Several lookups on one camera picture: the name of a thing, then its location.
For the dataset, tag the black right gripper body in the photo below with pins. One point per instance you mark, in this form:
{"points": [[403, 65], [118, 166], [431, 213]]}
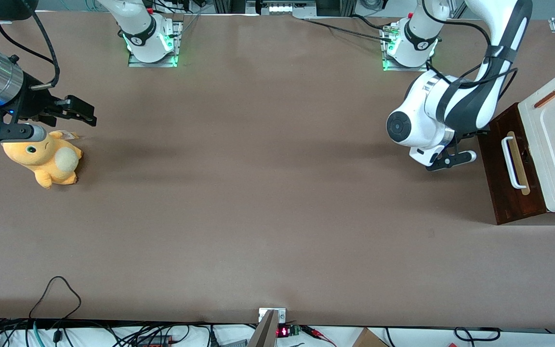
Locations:
{"points": [[33, 103]]}

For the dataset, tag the dark wood drawer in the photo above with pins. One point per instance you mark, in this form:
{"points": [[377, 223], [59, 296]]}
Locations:
{"points": [[499, 193]]}

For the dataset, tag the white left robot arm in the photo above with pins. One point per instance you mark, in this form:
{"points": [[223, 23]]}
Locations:
{"points": [[451, 103]]}

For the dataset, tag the yellow plush toy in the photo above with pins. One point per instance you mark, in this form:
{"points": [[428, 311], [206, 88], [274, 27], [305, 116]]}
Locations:
{"points": [[46, 159]]}

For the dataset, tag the white lit box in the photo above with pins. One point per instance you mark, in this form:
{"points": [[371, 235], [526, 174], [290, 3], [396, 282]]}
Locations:
{"points": [[287, 7]]}

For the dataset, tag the brown cardboard piece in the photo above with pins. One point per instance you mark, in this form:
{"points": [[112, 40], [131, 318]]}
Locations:
{"points": [[369, 339]]}

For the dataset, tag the red LED display module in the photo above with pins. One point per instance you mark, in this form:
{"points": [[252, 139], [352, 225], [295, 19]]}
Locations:
{"points": [[283, 331]]}

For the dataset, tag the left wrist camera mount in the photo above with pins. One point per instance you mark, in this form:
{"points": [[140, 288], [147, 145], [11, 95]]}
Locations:
{"points": [[451, 161]]}

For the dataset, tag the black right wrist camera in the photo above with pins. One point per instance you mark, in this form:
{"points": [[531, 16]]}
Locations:
{"points": [[3, 132]]}

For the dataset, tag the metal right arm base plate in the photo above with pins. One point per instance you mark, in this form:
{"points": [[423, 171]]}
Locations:
{"points": [[154, 64]]}

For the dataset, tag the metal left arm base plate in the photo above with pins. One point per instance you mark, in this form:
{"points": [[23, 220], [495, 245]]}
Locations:
{"points": [[405, 68]]}

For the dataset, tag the metal table edge bracket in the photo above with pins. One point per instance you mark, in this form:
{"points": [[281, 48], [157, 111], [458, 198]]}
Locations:
{"points": [[270, 323]]}

